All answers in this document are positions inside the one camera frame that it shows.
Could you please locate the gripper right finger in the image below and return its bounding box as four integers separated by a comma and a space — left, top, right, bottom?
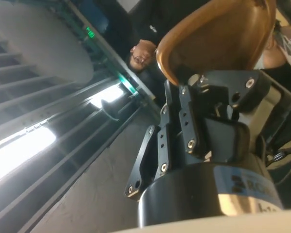
178, 69, 270, 163

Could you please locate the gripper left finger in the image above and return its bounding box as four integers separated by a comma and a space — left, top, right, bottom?
123, 79, 183, 196

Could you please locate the brown cup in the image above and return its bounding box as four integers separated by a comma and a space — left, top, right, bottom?
155, 0, 277, 86

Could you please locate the person in patterned shirt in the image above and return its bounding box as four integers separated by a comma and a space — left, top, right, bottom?
254, 19, 291, 71

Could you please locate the long ceiling light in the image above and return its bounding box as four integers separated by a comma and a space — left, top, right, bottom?
0, 125, 55, 187
87, 84, 127, 109

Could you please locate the person in black shirt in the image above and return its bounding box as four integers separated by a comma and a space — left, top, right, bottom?
104, 0, 210, 76

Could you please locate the green lit sign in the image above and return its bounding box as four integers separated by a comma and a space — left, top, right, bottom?
84, 26, 96, 39

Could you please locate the black cable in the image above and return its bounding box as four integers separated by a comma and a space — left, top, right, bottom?
269, 157, 291, 187

